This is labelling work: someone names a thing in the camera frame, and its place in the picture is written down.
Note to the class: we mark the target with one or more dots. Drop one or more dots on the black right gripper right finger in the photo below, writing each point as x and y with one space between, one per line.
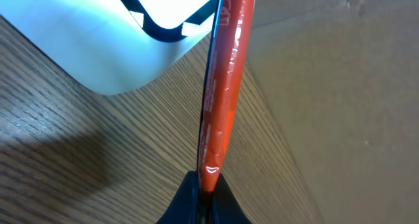
225 209

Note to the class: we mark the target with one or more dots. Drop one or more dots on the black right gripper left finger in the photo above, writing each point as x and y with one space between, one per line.
183 207

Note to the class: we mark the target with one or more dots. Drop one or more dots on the red stick sachet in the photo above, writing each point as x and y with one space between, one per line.
225 66

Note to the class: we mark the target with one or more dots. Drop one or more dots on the white barcode scanner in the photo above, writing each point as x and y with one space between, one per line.
112 46

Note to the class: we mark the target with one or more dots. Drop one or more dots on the cardboard back wall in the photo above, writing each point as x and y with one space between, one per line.
341 79

